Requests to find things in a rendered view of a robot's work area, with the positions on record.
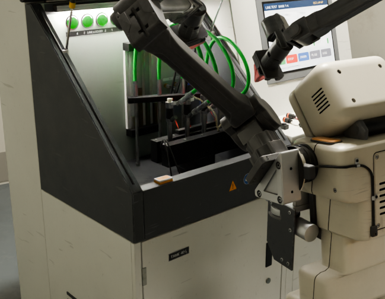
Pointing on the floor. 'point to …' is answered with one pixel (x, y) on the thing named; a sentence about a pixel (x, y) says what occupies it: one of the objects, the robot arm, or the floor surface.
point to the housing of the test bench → (21, 146)
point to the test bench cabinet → (92, 257)
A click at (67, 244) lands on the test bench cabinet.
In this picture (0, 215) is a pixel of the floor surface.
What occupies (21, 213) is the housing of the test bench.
